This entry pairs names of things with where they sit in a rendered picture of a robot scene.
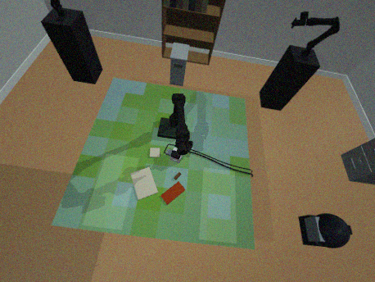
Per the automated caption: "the red-brown rectangular block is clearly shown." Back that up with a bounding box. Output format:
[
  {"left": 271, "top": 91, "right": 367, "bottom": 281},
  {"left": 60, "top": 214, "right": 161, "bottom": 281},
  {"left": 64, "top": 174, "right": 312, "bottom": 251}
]
[{"left": 161, "top": 182, "right": 185, "bottom": 205}]

